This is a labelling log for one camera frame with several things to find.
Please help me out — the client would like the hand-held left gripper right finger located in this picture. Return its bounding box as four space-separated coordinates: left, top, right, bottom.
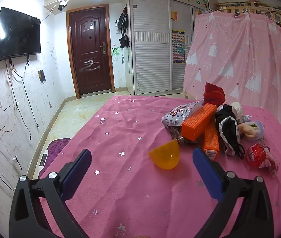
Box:
192 148 275 238

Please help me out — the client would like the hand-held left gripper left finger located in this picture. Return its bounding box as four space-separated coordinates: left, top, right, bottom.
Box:
9 149 92 238

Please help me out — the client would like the slim orange cardboard box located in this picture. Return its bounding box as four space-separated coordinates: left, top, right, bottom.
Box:
203 124 221 161

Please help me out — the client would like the yellow plastic half shell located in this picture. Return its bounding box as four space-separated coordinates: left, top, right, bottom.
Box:
148 139 180 171

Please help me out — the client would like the brown crinkled wrapper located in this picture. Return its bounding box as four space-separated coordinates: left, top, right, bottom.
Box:
170 126 198 145

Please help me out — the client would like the black lace garment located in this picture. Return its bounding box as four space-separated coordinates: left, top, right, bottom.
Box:
215 105 245 159

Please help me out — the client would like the large orange cardboard box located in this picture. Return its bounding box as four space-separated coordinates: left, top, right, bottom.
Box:
182 103 218 142

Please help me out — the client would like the red foil wrapper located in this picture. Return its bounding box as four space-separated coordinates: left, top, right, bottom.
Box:
247 143 278 178

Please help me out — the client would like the lilac cloth doll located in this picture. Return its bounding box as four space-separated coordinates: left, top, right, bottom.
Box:
237 115 265 143

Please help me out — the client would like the white printed snack packet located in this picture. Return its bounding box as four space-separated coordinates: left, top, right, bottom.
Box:
162 101 204 129

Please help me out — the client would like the red cloth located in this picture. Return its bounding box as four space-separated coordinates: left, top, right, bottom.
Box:
203 83 226 106

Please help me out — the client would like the purple floor scale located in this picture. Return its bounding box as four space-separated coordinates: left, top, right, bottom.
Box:
39 138 72 176

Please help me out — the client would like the pink star-print tablecloth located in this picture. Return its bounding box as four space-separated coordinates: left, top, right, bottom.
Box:
39 95 281 238

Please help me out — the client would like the pink tree-print bed curtain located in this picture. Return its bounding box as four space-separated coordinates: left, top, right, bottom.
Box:
183 11 281 127

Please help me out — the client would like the dark brown door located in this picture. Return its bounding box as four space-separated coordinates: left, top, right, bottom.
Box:
66 4 115 99

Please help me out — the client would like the colourful grid poster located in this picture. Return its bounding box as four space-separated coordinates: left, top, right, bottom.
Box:
171 30 186 64

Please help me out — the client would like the white louvered wardrobe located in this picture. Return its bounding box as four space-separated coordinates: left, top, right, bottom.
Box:
129 0 205 96

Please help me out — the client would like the black hanging bag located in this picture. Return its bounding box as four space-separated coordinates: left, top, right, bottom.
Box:
118 7 129 29
119 35 130 49

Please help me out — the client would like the black wall television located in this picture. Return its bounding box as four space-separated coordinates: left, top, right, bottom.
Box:
0 7 42 61

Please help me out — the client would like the white security camera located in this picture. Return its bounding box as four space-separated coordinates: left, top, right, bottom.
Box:
57 0 70 11

